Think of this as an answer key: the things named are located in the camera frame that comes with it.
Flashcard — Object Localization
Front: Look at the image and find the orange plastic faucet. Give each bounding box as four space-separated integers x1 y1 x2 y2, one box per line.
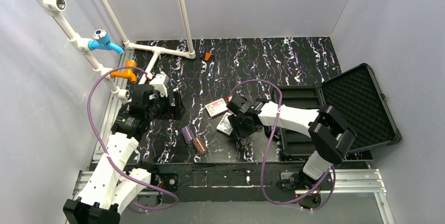
110 60 137 83

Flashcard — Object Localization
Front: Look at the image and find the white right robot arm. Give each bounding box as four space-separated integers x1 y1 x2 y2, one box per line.
227 95 357 181

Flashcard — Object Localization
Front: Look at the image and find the blue playing card deck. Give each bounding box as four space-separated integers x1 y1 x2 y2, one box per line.
217 112 232 136

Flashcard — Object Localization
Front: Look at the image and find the red playing card deck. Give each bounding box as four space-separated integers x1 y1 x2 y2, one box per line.
205 98 228 118

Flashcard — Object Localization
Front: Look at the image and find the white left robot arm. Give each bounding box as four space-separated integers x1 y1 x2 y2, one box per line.
63 83 185 223

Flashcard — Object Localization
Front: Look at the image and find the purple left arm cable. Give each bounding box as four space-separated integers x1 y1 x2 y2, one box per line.
87 66 180 215

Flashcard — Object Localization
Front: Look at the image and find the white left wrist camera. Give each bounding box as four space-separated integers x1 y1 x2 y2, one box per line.
149 73 169 97

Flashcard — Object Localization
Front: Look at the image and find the black poker set case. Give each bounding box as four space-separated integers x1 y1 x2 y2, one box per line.
280 63 402 161

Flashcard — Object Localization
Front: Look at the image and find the white pvc pipe frame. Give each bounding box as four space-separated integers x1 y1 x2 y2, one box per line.
35 0 196 103

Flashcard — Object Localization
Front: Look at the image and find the blue plastic faucet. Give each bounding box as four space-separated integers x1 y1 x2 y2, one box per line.
88 29 124 55

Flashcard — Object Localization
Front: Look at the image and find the small orange black clip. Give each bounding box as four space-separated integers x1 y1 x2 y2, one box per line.
200 52 215 62

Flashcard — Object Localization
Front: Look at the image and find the aluminium rail frame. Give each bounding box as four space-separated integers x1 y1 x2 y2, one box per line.
72 50 396 224

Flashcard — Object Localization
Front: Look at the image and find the purple poker chip stack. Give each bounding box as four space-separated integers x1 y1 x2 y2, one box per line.
181 126 196 144

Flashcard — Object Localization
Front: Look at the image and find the orange black poker chip stack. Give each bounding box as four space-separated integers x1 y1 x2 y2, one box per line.
192 136 208 155

